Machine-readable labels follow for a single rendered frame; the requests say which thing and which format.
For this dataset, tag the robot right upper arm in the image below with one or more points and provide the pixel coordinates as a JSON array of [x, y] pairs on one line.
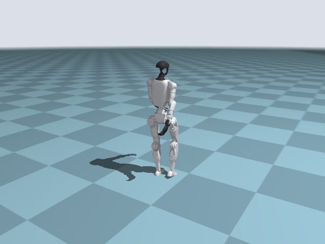
[[172, 90]]

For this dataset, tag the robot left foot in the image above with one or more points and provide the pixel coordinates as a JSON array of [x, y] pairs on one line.
[[157, 173]]

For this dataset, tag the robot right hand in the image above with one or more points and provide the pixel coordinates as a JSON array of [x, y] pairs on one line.
[[165, 128]]

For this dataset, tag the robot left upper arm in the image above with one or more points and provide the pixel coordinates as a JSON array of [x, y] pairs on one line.
[[149, 87]]

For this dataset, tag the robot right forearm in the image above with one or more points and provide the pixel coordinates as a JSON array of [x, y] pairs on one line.
[[170, 112]]

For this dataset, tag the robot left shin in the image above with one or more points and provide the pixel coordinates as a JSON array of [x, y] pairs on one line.
[[157, 157]]

